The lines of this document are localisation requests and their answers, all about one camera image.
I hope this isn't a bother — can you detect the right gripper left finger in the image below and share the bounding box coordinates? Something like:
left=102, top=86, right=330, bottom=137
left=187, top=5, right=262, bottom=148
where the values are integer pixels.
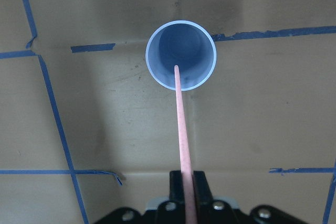
left=169, top=170, right=184, bottom=208

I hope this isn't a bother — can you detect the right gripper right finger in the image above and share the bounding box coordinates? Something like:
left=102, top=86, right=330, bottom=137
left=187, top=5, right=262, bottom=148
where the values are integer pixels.
left=193, top=171, right=213, bottom=208

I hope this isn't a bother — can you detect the blue plastic cup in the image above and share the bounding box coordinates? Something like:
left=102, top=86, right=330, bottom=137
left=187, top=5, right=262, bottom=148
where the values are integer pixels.
left=145, top=20, right=217, bottom=91

